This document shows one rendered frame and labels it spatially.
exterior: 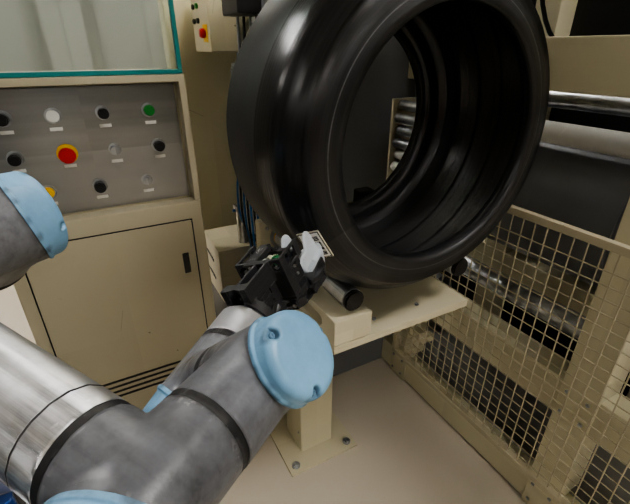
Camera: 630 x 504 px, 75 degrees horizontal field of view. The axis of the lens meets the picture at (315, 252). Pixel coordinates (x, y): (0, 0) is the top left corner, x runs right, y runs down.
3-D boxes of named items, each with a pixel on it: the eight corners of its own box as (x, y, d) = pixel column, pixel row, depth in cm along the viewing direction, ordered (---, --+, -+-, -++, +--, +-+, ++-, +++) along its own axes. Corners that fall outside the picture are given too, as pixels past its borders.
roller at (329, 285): (290, 239, 108) (274, 246, 106) (286, 224, 105) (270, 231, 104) (366, 305, 80) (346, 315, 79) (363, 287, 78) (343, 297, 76)
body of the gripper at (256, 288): (299, 234, 54) (257, 290, 44) (322, 286, 57) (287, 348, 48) (253, 243, 58) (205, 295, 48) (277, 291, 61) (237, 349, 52)
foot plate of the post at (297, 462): (263, 422, 162) (263, 418, 161) (322, 397, 174) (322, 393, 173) (292, 478, 141) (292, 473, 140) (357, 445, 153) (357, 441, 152)
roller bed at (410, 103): (384, 193, 136) (392, 98, 123) (418, 186, 143) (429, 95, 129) (425, 211, 121) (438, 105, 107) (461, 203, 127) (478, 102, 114)
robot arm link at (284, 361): (288, 466, 26) (200, 480, 33) (355, 359, 35) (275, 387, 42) (216, 368, 25) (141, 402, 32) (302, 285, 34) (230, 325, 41)
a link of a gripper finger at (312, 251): (322, 214, 62) (299, 246, 55) (336, 247, 64) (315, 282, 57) (305, 218, 63) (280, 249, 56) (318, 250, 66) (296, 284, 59)
